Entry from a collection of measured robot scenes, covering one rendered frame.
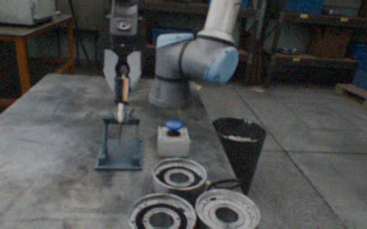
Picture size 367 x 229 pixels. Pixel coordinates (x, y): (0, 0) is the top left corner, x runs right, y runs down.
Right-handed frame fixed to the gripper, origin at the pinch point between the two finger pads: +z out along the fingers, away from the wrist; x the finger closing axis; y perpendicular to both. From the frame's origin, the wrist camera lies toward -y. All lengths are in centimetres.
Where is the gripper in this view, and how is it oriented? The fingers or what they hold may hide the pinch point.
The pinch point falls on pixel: (122, 87)
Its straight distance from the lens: 64.9
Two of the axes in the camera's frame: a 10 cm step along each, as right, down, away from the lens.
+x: -9.9, -0.4, -1.3
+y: -1.1, -4.0, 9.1
